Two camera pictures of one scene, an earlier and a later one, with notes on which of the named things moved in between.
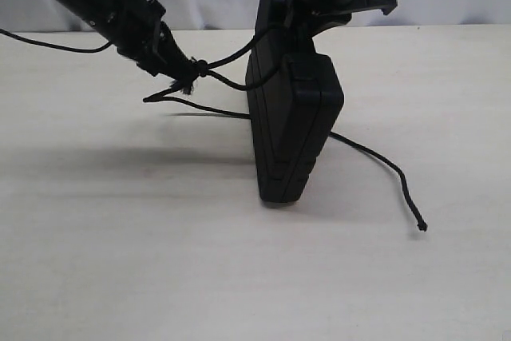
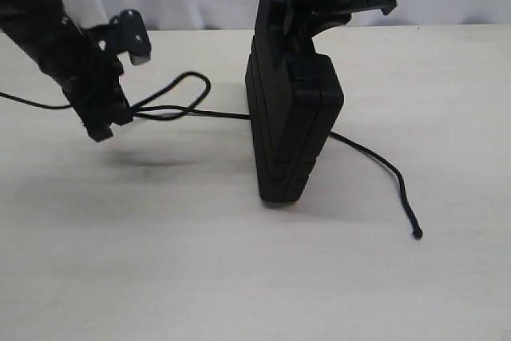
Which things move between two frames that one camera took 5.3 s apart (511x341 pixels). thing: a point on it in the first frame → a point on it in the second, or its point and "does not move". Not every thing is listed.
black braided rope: (205, 68) → (192, 113)
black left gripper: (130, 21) → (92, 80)
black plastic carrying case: (295, 95) does not move
